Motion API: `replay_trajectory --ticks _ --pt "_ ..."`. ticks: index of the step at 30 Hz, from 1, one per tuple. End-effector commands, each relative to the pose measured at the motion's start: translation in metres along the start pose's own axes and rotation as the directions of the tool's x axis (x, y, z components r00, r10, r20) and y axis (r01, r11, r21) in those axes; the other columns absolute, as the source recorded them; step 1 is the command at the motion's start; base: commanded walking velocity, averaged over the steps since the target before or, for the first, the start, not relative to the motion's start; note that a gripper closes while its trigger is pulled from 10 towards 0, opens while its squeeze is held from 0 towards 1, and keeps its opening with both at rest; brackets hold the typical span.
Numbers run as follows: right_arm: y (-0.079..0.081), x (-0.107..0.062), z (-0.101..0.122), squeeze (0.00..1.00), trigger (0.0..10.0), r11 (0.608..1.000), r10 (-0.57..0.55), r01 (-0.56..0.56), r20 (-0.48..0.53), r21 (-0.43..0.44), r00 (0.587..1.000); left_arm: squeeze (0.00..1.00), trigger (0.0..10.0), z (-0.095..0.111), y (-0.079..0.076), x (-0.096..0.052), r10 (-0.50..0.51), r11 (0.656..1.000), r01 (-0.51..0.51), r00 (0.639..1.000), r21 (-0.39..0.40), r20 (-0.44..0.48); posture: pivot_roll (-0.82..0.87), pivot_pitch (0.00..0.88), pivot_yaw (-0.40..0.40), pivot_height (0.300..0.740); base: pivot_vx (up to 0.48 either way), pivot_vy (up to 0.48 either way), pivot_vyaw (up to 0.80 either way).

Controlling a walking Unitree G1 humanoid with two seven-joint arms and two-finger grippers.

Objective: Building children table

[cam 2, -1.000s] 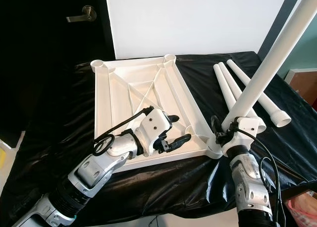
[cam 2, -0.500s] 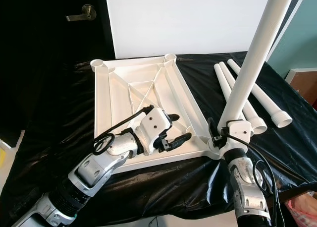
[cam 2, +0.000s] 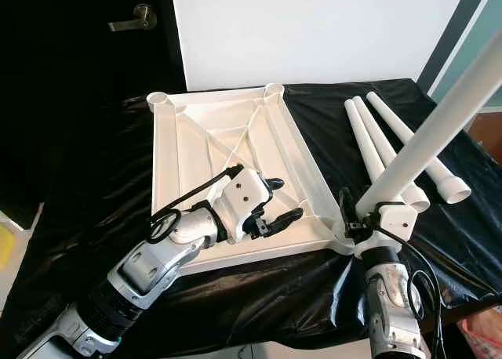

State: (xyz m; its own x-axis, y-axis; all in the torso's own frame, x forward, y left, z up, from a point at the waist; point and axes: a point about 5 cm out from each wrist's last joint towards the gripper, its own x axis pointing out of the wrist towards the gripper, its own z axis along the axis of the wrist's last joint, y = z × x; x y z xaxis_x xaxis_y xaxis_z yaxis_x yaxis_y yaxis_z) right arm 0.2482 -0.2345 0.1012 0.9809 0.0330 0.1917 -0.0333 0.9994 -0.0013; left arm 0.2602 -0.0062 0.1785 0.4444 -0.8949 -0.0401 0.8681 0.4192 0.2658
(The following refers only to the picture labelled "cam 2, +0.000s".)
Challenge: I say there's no black door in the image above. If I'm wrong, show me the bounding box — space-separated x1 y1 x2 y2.
0 0 187 215

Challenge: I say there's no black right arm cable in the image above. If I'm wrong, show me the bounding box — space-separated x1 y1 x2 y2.
373 226 448 359

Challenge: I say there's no pink mesh bag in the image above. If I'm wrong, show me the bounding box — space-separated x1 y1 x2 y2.
461 308 502 359

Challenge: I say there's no black plastic table cover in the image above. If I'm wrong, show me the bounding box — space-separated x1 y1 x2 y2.
0 77 502 359

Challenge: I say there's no brass door handle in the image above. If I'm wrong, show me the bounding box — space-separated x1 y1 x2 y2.
107 3 158 33

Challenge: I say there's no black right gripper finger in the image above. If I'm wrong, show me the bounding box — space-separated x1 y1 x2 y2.
338 187 359 230

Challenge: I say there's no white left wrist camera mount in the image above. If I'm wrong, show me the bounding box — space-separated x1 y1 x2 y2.
216 167 275 244

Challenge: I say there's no brown white-edged furniture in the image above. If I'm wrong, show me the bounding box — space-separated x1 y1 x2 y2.
467 112 502 160

